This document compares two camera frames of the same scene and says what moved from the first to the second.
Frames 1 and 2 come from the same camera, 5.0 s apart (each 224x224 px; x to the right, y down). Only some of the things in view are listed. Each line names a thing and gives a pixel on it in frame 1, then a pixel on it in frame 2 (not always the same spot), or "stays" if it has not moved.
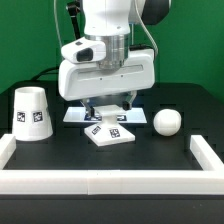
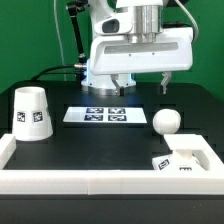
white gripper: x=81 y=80 → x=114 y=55
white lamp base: x=109 y=132 → x=190 y=153
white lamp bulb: x=167 y=122 stays
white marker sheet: x=77 y=114 stays
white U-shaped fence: x=207 y=180 stays
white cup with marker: x=31 y=120 stays
